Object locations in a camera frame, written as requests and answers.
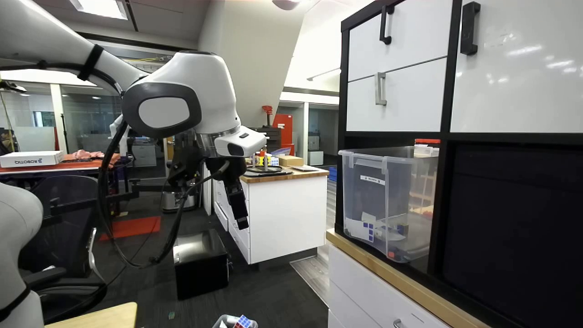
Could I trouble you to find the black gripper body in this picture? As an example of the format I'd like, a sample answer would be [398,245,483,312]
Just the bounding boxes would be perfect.
[206,155,248,192]

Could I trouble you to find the clear plastic storage box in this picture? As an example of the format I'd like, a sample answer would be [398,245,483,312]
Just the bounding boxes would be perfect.
[338,144,441,267]

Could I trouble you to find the small wooden box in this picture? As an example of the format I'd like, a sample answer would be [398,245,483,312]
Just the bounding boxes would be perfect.
[279,154,307,170]

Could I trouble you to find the black floor box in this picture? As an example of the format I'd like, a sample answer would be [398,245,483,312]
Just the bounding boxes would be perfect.
[172,228,234,301]

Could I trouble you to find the white flat box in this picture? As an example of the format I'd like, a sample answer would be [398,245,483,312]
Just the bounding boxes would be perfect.
[0,150,64,170]

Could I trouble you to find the yellow red bottles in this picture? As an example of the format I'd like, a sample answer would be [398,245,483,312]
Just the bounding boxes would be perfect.
[254,150,274,172]

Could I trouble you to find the white island cabinet wood top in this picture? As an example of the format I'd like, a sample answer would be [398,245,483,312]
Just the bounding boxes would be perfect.
[212,166,330,267]

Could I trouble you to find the red cabinet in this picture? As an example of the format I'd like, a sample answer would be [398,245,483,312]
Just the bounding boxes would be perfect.
[272,113,297,157]

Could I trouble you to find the red floor mat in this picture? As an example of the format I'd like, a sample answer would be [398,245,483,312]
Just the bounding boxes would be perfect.
[97,215,164,245]

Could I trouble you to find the colourful cube toy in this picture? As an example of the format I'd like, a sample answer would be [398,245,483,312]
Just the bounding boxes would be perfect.
[212,312,261,328]

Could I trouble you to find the white blue checkered item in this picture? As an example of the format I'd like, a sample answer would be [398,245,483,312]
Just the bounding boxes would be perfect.
[361,212,383,246]

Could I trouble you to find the red work table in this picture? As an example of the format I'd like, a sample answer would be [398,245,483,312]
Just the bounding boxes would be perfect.
[0,154,134,179]

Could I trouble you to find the white base cabinet wood top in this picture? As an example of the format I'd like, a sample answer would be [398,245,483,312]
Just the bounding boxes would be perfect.
[327,228,476,328]

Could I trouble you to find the black office chair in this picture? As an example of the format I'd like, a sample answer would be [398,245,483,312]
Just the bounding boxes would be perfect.
[17,172,112,325]

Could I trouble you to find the black cube shelf cabinet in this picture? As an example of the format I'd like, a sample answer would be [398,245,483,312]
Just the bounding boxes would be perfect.
[334,0,583,328]

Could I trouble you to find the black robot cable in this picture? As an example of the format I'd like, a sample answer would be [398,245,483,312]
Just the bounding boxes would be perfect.
[0,57,208,270]

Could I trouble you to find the white drawer with silver handle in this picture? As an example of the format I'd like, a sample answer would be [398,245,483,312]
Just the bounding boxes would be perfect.
[345,59,449,135]

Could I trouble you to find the white drawer with black handle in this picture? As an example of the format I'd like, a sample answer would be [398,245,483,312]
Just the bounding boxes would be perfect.
[347,0,454,82]

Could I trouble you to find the white cabinet door black handle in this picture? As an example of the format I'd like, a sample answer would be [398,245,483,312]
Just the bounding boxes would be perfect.
[451,0,583,135]

